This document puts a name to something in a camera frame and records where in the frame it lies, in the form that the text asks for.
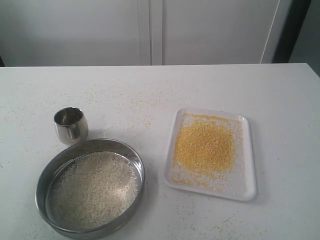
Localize stainless steel cup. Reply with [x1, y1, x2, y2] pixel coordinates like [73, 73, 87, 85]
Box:
[53, 107, 89, 146]

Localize yellow grain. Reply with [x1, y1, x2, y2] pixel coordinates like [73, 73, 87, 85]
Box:
[49, 151, 139, 231]

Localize round steel mesh sieve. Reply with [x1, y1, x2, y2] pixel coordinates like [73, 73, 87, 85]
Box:
[35, 138, 146, 240]

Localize fine yellow millet grains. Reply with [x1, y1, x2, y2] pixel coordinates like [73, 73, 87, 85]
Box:
[171, 113, 243, 192]

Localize white square plastic tray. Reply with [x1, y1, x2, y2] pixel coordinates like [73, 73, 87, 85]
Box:
[163, 108, 257, 201]

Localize white cabinet doors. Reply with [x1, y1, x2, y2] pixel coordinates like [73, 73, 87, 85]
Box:
[0, 0, 292, 67]

